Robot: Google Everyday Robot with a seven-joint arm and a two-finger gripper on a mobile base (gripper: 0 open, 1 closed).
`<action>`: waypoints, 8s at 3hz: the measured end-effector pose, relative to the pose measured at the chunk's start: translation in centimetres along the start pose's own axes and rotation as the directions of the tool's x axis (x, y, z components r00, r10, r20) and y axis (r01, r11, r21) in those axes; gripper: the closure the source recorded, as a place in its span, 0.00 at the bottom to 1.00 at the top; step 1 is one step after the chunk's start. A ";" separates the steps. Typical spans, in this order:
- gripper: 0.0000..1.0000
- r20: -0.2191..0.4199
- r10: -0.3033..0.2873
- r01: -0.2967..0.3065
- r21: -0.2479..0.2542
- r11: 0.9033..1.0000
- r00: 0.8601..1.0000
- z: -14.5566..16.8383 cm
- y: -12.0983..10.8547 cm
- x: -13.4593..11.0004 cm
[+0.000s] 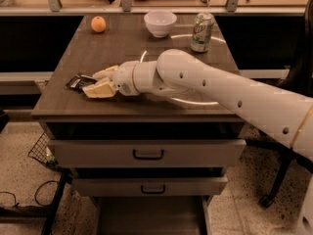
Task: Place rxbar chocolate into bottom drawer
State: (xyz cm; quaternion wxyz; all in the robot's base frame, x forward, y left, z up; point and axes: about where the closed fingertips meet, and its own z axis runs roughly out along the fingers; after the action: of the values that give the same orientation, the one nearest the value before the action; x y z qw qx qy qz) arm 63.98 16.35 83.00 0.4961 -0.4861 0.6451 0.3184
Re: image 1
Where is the grey drawer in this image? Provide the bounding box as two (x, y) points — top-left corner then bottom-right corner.
(72, 176), (228, 197)
(48, 140), (246, 168)

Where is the grey drawer cabinet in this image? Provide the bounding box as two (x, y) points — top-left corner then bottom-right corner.
(30, 14), (259, 235)

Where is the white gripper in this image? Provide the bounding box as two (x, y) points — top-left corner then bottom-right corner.
(83, 61), (139, 98)

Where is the dark rxbar chocolate wrapper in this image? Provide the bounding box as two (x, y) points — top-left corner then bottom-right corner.
(66, 73), (97, 91)

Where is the black metal stand leg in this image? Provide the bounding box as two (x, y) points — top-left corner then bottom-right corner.
(0, 170), (71, 235)

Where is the black office chair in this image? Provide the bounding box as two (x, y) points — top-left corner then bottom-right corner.
(245, 0), (313, 210)

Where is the black floor cable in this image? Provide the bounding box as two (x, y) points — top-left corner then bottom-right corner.
(0, 179), (62, 208)

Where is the middle grey drawer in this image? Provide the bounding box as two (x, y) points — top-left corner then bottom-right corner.
(72, 176), (228, 197)

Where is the green white soda can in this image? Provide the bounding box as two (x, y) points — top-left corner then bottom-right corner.
(191, 13), (215, 53)

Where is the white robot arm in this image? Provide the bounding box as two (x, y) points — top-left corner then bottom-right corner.
(83, 49), (313, 162)

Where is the top grey drawer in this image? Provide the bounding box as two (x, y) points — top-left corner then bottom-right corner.
(48, 140), (246, 168)

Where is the black wire basket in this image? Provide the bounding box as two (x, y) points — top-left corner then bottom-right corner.
(27, 133), (61, 171)

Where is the white ceramic bowl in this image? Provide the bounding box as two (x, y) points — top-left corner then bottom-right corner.
(144, 11), (177, 38)

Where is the bottom open drawer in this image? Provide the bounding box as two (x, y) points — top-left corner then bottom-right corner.
(92, 196), (211, 235)

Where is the orange fruit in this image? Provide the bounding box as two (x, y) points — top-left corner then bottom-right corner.
(91, 17), (107, 33)

